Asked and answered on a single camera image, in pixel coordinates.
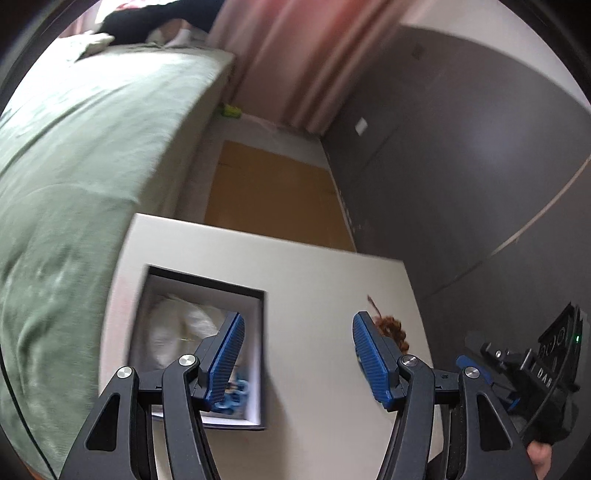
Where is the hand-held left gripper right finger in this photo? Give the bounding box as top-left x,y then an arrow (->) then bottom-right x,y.
352,311 -> 541,480

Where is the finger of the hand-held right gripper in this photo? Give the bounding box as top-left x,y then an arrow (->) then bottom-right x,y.
456,354 -> 520,412
464,331 -> 525,370

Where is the black jewelry box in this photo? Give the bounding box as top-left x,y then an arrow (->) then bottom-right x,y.
127,264 -> 269,432

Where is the person's right hand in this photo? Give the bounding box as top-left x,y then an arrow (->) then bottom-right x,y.
527,440 -> 553,478

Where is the brown bead bracelet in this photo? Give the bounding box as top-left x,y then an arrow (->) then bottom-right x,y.
367,295 -> 411,354

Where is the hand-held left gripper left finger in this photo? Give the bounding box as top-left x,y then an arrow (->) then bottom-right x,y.
58,312 -> 245,480

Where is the crumpled green blanket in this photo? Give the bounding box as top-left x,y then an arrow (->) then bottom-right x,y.
69,33 -> 114,61

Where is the flat brown cardboard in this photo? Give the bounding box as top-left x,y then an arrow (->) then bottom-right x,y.
203,140 -> 358,254

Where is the bed with green sheet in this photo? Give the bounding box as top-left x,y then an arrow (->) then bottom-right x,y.
0,34 -> 236,476

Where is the black clothing on bed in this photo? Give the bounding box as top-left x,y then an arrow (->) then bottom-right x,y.
99,0 -> 227,47

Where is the wide pink curtain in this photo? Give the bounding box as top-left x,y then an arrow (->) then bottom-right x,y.
208,0 -> 402,134

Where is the bright blue bead bracelet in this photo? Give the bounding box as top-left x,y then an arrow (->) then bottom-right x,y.
213,377 -> 252,414

